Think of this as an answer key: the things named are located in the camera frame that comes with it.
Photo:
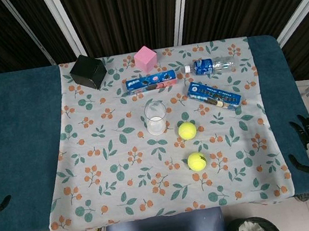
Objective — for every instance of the black cardboard box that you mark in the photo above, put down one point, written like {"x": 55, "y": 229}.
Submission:
{"x": 88, "y": 71}

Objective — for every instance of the pink cube block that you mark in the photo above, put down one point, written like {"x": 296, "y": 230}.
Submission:
{"x": 145, "y": 58}

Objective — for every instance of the teal blue table cover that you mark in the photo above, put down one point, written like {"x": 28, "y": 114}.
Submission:
{"x": 18, "y": 141}

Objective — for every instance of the blue pink cookie box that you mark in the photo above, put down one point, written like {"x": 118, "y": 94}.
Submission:
{"x": 152, "y": 81}

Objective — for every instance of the dark blue cookie box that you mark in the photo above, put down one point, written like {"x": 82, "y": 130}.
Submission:
{"x": 214, "y": 95}

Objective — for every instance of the black trash bin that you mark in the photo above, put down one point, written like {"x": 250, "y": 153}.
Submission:
{"x": 253, "y": 228}

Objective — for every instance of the floral print tablecloth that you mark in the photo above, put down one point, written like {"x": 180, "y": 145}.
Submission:
{"x": 114, "y": 156}

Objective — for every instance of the clear glass cup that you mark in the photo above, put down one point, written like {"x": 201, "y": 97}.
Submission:
{"x": 156, "y": 121}

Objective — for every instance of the thin grey partition rail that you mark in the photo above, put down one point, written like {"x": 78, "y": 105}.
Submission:
{"x": 28, "y": 32}

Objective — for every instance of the clear bottle blue label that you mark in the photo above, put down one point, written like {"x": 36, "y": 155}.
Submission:
{"x": 208, "y": 66}

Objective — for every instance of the yellow tennis ball black print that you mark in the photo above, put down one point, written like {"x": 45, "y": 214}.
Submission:
{"x": 196, "y": 161}

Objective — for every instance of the plain yellow tennis ball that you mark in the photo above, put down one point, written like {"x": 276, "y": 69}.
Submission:
{"x": 187, "y": 130}

